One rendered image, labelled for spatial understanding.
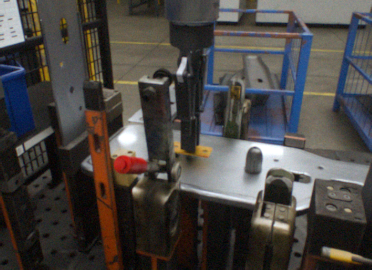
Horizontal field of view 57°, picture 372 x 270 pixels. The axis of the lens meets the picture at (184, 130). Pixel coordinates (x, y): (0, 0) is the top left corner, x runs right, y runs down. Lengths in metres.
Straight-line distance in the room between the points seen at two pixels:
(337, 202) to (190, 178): 0.29
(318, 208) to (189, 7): 0.34
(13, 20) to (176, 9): 0.58
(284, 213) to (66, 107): 0.49
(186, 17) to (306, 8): 7.92
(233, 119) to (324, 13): 7.79
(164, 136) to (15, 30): 0.65
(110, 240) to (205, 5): 0.44
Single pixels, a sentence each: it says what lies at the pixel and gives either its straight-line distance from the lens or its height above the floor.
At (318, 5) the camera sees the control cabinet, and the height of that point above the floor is 0.47.
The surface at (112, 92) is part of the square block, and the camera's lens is 0.87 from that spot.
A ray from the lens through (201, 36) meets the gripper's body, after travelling 0.56.
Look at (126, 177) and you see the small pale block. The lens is 0.58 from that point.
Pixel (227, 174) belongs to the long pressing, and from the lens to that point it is 0.64.
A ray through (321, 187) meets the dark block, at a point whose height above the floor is 1.12.
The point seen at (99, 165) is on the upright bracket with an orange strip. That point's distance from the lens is 0.57.
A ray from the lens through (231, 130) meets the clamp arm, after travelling 0.78.
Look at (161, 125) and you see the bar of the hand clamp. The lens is 0.47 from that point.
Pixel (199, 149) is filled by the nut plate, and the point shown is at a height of 1.02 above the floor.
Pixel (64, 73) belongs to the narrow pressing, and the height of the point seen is 1.15.
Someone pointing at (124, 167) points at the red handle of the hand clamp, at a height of 1.14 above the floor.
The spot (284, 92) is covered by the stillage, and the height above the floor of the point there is 0.56.
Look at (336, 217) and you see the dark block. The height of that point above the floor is 1.12.
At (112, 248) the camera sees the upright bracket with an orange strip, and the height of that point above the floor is 0.88.
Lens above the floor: 1.35
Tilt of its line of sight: 26 degrees down
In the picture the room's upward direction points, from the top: straight up
